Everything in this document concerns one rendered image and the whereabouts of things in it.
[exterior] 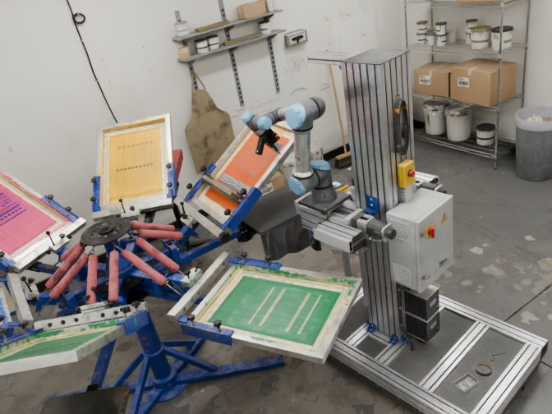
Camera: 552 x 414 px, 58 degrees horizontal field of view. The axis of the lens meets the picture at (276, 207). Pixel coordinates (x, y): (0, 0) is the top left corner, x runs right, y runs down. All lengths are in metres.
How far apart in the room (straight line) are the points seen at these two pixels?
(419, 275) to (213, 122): 3.17
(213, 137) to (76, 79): 1.48
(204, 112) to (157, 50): 0.77
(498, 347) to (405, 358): 0.57
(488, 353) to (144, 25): 3.93
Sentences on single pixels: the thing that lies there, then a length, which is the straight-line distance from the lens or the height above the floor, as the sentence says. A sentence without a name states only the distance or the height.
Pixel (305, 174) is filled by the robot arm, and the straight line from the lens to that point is 2.70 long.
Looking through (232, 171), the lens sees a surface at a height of 1.29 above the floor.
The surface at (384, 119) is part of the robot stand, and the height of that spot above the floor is 1.75.
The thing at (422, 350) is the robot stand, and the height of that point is 0.21.
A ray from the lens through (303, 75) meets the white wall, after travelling 5.99.
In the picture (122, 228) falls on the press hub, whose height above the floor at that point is 1.31.
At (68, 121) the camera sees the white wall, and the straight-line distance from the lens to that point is 4.96.
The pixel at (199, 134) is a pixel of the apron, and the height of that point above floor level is 0.97.
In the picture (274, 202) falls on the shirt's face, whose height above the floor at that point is 0.95.
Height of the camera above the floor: 2.66
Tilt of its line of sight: 28 degrees down
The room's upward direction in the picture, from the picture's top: 11 degrees counter-clockwise
